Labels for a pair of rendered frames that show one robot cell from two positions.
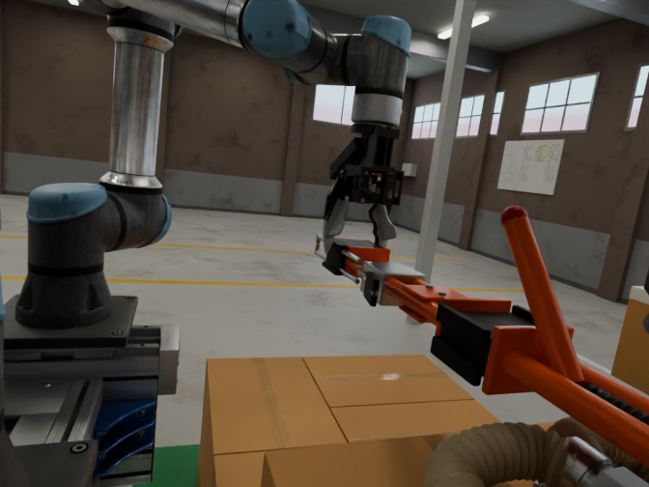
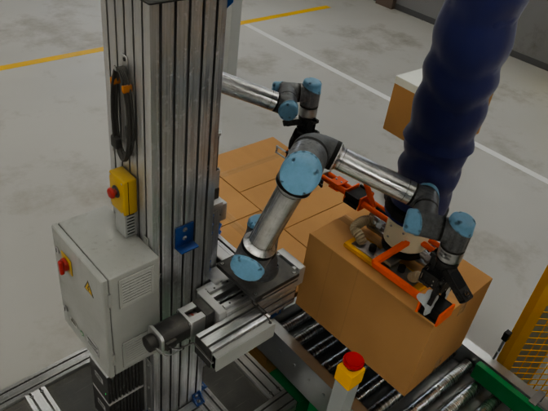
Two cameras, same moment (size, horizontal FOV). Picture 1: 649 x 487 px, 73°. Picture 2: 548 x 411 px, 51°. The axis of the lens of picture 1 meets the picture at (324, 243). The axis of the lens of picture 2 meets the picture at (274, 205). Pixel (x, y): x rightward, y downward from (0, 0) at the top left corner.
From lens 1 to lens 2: 191 cm
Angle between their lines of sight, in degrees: 36
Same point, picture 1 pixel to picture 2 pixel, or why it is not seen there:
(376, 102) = (311, 112)
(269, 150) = not seen: outside the picture
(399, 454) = (336, 224)
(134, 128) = not seen: hidden behind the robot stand
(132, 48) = not seen: hidden behind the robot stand
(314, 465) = (321, 232)
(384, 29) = (315, 90)
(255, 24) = (284, 114)
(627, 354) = (391, 116)
